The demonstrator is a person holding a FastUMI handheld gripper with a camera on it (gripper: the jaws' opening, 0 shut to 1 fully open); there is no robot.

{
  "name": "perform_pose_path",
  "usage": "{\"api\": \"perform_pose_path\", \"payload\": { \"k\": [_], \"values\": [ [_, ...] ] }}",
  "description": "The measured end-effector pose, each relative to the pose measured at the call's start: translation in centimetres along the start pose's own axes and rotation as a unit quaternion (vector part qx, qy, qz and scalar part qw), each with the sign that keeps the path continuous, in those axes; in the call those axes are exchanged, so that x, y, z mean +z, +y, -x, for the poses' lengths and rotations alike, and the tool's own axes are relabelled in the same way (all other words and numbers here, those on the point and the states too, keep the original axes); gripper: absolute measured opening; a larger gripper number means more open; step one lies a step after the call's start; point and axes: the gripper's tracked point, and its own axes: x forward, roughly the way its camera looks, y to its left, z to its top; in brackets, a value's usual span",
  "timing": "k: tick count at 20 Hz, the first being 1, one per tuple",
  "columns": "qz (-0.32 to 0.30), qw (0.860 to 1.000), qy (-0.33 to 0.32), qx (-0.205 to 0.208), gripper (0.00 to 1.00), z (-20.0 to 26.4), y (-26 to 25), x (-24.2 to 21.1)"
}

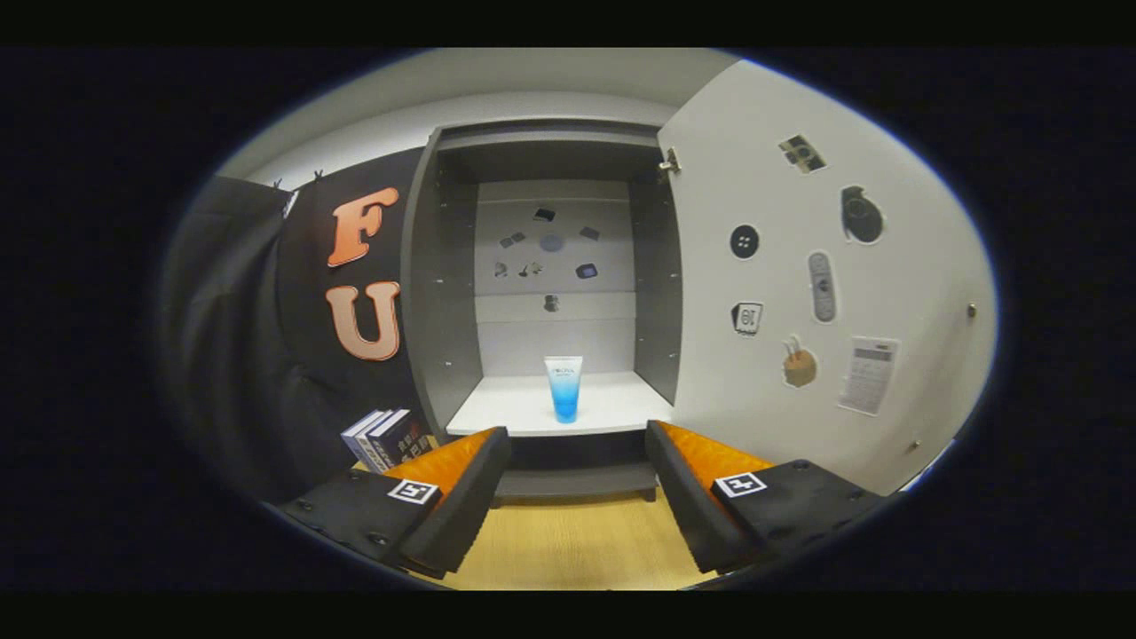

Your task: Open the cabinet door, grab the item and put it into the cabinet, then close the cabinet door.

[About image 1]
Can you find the dark navy book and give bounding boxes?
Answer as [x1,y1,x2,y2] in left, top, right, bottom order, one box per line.
[368,408,433,469]

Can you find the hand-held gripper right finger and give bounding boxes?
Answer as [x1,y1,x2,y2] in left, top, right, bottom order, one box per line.
[645,420,888,573]

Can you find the white spine book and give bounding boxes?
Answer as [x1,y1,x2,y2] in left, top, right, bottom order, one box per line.
[341,411,378,469]

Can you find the blue gradient tube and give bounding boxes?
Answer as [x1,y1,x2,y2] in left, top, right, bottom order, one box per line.
[544,356,584,424]

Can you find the white cabinet shelf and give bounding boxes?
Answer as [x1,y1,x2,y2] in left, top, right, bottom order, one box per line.
[446,370,675,438]

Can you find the black backdrop cloth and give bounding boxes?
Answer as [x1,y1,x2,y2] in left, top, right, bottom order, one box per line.
[158,146,436,507]

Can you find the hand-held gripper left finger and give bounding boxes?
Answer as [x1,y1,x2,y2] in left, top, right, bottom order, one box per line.
[280,427,512,582]

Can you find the white cabinet door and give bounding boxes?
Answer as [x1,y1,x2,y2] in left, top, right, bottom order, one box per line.
[657,58,999,498]

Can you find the blue spine book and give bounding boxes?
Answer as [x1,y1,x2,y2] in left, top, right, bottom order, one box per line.
[355,410,391,473]

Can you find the grey cabinet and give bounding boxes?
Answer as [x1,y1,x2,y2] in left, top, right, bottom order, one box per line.
[399,120,684,505]

